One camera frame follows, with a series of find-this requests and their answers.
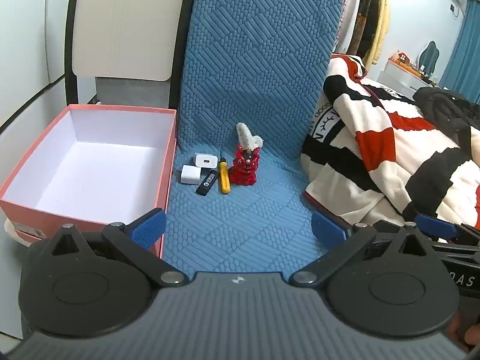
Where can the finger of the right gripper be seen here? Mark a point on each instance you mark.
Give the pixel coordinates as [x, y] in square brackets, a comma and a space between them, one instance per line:
[437, 228]

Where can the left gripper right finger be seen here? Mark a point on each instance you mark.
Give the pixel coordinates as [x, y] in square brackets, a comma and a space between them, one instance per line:
[345, 244]

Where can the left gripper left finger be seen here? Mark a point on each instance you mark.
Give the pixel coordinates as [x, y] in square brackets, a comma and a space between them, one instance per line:
[135, 243]

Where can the white plug adapter cube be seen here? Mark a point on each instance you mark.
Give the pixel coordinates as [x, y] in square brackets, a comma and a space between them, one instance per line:
[190, 175]

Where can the black lighter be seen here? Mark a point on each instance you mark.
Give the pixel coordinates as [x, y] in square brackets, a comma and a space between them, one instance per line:
[207, 183]

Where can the white usb charger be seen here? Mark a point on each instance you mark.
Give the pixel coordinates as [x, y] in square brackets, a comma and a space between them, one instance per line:
[208, 161]

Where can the yellow handled screwdriver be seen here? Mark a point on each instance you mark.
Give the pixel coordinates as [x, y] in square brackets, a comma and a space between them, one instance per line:
[224, 175]

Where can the red lion figurine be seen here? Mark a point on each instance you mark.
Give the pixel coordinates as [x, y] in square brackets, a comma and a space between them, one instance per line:
[244, 167]

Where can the white fluffy hair clip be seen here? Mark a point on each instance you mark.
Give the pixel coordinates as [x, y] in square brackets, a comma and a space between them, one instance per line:
[246, 139]

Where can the person's right hand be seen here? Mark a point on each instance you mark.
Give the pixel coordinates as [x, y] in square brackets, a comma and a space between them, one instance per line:
[470, 338]

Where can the pink cardboard box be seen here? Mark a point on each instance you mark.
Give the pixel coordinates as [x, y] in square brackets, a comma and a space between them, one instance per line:
[93, 165]

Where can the striped fleece blanket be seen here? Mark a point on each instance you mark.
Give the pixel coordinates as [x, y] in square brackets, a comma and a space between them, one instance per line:
[370, 154]

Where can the black jacket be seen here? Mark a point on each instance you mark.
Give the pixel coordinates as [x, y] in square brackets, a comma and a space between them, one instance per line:
[453, 115]

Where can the blue curtain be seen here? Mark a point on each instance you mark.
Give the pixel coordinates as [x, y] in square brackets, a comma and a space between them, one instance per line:
[462, 74]

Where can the white desk with items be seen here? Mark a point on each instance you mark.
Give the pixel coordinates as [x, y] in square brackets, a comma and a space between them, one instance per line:
[401, 77]

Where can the blue office chair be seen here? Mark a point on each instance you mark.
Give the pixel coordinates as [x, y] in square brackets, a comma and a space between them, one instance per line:
[428, 59]

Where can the hanging clothes rack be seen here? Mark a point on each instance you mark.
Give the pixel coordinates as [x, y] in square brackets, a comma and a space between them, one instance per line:
[362, 29]

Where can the blue textured sofa cover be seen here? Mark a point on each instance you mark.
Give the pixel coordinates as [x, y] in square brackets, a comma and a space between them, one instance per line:
[261, 63]

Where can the cream chair backrest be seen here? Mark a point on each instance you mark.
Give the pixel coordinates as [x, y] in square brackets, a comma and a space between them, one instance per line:
[137, 46]

